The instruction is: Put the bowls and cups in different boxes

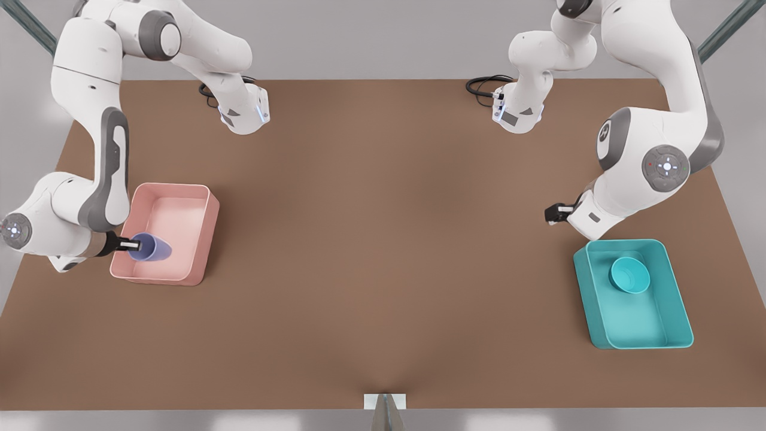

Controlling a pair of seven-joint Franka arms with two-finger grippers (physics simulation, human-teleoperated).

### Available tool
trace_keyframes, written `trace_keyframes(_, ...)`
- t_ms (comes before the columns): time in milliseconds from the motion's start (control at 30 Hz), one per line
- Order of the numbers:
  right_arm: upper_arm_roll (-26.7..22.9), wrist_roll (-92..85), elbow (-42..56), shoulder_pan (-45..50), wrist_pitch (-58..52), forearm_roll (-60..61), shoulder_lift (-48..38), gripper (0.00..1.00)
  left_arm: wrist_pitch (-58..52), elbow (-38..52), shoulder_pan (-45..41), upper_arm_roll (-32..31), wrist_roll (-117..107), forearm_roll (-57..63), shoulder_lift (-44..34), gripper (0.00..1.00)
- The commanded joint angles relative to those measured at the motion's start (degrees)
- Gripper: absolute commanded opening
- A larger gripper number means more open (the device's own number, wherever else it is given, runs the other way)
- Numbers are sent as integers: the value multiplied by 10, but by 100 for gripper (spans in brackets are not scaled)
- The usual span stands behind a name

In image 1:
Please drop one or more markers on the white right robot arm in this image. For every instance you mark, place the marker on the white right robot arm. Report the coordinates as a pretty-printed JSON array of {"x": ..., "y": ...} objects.
[{"x": 90, "y": 78}]

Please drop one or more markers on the silver frame post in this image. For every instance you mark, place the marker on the silver frame post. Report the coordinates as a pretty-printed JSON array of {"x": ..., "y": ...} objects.
[
  {"x": 727, "y": 27},
  {"x": 30, "y": 24},
  {"x": 386, "y": 413}
]

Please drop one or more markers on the blue cup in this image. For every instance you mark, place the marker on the blue cup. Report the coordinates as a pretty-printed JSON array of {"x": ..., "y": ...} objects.
[{"x": 152, "y": 248}]

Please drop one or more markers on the teal bowl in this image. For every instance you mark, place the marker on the teal bowl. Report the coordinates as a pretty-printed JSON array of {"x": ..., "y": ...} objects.
[{"x": 630, "y": 275}]

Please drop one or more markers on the pink box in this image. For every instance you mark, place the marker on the pink box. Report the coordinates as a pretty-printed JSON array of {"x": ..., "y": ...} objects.
[{"x": 173, "y": 230}]

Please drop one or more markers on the teal box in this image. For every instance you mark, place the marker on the teal box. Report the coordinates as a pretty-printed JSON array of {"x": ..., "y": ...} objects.
[{"x": 634, "y": 311}]

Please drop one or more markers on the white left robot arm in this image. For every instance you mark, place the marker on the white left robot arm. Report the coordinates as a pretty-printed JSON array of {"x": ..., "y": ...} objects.
[{"x": 652, "y": 54}]

